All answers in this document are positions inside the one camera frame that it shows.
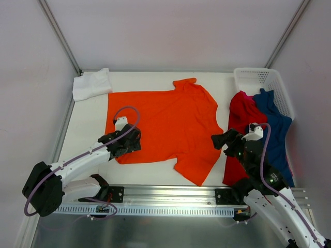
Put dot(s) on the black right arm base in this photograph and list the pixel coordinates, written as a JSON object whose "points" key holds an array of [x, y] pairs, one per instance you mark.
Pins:
{"points": [[225, 196]]}

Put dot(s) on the white plastic basket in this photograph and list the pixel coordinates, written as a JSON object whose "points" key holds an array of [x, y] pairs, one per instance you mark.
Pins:
{"points": [[251, 80]]}

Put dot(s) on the white slotted cable duct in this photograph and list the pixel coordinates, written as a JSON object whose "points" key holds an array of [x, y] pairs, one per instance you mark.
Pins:
{"points": [[93, 209]]}

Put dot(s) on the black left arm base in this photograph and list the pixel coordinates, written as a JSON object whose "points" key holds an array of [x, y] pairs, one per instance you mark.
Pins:
{"points": [[116, 194]]}

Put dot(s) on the white folded t shirt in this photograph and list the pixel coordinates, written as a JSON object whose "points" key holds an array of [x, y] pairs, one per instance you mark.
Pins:
{"points": [[92, 85]]}

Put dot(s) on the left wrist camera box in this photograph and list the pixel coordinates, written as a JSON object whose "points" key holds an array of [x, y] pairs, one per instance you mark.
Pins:
{"points": [[120, 123]]}

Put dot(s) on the orange t shirt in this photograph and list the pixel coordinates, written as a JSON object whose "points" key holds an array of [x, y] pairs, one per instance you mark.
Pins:
{"points": [[177, 123]]}

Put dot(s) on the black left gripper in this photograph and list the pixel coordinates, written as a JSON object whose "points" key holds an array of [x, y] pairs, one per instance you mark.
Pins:
{"points": [[132, 139]]}

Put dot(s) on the magenta garment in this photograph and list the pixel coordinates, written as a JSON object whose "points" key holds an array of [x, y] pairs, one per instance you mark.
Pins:
{"points": [[250, 98]]}

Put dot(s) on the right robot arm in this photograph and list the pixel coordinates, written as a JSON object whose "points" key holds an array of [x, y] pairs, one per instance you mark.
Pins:
{"points": [[265, 190]]}

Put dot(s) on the blue t shirt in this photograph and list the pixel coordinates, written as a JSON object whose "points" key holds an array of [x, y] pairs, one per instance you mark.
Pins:
{"points": [[276, 152]]}

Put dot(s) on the aluminium mounting rail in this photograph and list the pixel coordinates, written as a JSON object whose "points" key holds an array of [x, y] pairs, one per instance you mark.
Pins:
{"points": [[152, 195]]}

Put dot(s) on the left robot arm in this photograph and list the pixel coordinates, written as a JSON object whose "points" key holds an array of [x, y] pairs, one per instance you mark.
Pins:
{"points": [[48, 186]]}

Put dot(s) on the red t shirt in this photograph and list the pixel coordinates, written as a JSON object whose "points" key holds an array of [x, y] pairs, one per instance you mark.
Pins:
{"points": [[242, 113]]}

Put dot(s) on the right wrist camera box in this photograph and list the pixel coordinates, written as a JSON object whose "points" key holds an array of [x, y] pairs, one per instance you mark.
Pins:
{"points": [[255, 132]]}

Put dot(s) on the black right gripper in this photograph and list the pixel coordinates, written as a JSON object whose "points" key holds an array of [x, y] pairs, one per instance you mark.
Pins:
{"points": [[231, 142]]}

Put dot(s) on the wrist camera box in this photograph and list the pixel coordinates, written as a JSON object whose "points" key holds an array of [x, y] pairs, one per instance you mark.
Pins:
{"points": [[120, 123], [255, 132]]}

